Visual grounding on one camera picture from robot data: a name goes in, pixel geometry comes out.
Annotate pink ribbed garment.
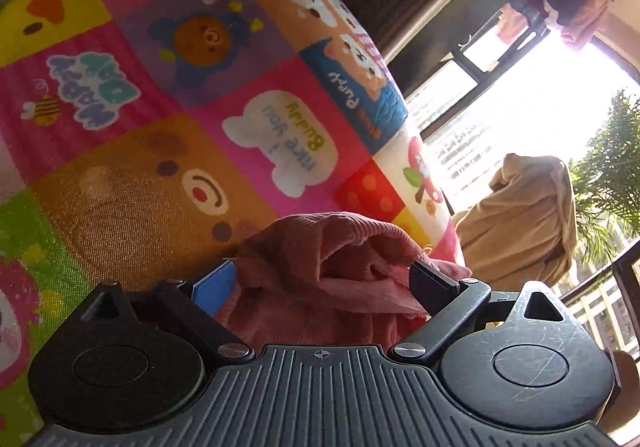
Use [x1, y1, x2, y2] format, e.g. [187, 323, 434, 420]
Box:
[214, 212, 472, 349]

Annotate hanging pink clothes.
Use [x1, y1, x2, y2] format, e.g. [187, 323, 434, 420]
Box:
[497, 0, 614, 51]

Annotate gloved right hand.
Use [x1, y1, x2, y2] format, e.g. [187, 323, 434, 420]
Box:
[599, 349, 639, 434]

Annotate beige draped cloth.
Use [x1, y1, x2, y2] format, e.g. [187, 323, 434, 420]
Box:
[454, 154, 577, 291]

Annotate green palm plant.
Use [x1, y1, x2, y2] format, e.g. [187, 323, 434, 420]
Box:
[570, 91, 639, 264]

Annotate colourful cartoon patchwork blanket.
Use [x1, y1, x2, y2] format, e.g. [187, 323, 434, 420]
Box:
[1, 0, 463, 446]

